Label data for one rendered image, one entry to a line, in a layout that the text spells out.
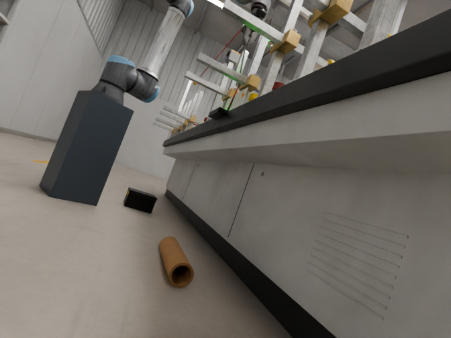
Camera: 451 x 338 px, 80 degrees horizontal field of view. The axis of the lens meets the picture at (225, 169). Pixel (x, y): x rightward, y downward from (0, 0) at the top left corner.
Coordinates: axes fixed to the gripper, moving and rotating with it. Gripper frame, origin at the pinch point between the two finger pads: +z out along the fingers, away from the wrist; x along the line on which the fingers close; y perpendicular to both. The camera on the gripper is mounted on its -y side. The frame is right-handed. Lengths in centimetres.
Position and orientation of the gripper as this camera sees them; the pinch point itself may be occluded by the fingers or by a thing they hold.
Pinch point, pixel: (246, 45)
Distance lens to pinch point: 138.9
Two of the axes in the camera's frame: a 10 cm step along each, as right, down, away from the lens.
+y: -3.4, -0.4, 9.4
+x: -8.8, -3.4, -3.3
